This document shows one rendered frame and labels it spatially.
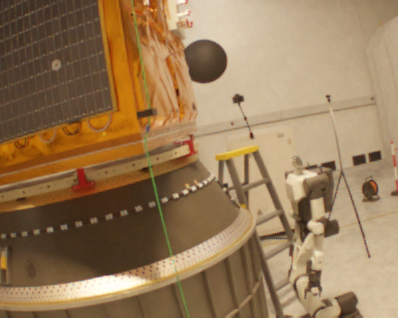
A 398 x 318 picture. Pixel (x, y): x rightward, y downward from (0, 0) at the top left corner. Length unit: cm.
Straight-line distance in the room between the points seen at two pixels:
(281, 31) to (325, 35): 111
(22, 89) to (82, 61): 34
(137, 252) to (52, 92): 85
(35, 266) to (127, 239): 52
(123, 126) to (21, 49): 66
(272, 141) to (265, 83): 414
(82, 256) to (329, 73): 883
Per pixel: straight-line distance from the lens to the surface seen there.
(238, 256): 245
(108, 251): 203
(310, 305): 313
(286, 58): 1010
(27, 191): 215
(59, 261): 206
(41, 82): 191
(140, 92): 183
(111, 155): 182
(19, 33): 203
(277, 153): 600
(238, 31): 1014
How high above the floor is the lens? 183
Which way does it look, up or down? 5 degrees down
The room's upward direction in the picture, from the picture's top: 12 degrees counter-clockwise
